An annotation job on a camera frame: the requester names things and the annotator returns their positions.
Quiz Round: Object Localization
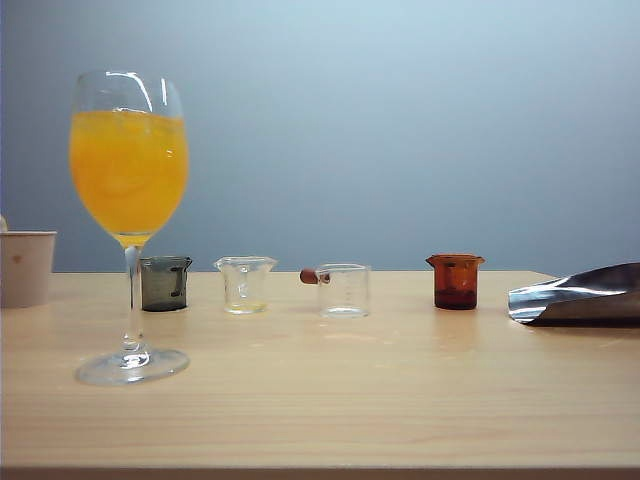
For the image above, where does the amber measuring cup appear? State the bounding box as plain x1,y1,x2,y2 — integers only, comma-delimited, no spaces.
425,253,487,311

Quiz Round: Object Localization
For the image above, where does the dark grey measuring cup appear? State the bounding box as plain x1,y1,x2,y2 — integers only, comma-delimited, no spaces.
139,255,194,313

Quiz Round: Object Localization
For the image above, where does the clear cup with wooden knob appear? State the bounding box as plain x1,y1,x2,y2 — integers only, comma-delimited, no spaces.
299,263,373,320

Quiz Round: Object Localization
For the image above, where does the wine glass with orange drink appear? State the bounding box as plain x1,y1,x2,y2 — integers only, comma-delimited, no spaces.
68,69,191,387

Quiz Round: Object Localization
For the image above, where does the clear flared measuring cup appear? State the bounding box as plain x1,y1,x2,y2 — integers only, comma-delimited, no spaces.
213,255,279,316

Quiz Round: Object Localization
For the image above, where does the silver foil bag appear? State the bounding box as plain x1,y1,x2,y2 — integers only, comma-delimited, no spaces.
507,262,640,329

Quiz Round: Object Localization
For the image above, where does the white paper cup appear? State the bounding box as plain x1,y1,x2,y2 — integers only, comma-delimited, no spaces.
0,230,58,309

